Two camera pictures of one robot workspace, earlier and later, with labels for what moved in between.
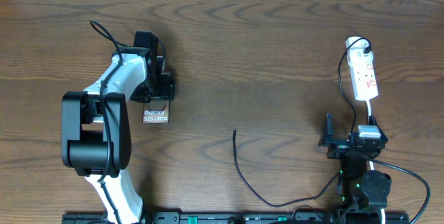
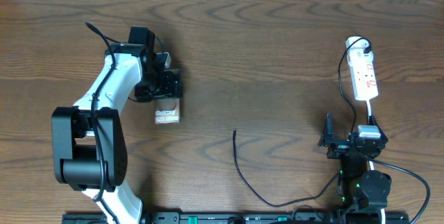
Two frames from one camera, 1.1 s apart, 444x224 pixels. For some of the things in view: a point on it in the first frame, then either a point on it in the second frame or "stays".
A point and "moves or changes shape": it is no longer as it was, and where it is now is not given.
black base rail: x=241 y=218 stays
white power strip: x=362 y=69 stays
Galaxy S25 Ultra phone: x=156 y=112 moves or changes shape
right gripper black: x=339 y=147 stays
